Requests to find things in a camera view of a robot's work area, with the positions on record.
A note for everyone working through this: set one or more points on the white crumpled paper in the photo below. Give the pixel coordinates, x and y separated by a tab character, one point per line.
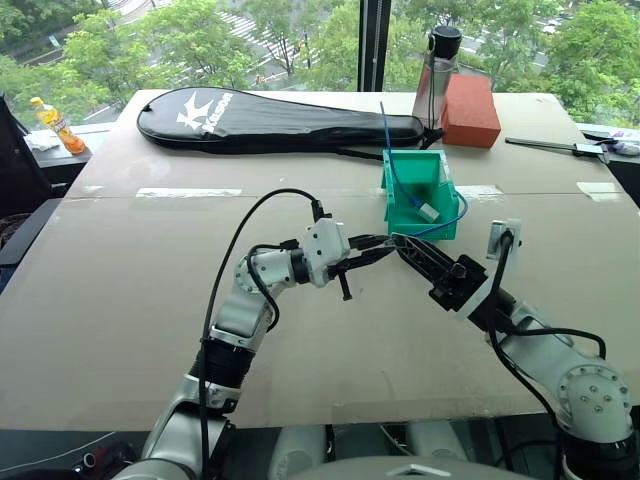
42	142

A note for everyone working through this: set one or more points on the dark window frame post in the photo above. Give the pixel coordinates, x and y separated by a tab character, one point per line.
375	45

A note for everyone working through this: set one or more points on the green plastic bin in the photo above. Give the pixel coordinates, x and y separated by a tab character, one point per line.
400	210

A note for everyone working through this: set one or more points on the white coupler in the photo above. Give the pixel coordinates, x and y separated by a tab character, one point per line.
429	211

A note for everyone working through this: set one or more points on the steel bottle with black cap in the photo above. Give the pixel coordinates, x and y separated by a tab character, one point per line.
432	85

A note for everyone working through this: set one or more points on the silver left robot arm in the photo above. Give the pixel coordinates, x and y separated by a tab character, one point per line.
244	311

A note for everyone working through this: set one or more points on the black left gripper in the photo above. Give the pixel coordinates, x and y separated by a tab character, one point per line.
346	286

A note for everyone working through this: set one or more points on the black racket cover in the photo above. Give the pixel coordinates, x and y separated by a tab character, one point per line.
260	122

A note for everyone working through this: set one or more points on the orange drink bottle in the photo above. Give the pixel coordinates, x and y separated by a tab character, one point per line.
62	130

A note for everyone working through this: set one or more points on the red brick block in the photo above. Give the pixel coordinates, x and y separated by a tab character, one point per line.
470	112

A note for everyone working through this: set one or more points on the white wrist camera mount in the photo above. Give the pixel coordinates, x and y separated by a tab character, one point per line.
475	299
325	245

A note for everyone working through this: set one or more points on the grey robot torso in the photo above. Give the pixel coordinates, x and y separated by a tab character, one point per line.
400	472

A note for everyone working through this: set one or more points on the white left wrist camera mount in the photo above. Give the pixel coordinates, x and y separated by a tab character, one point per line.
325	245

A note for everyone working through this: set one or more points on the grey rounded cylinder shape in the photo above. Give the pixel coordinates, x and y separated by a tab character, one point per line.
297	452
435	442

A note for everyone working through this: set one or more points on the purple and white small item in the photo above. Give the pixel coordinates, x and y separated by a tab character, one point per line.
627	147

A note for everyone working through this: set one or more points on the dark side shelf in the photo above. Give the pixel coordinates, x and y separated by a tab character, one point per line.
75	160

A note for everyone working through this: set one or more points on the black stick with phone holder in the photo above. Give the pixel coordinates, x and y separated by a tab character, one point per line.
585	149

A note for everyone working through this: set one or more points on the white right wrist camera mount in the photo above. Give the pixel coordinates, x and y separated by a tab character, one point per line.
475	299

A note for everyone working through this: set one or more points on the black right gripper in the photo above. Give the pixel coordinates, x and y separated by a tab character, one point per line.
457	287

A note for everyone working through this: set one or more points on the black chair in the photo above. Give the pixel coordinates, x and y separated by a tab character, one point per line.
20	175

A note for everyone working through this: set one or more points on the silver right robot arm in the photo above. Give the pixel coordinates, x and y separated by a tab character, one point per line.
590	385

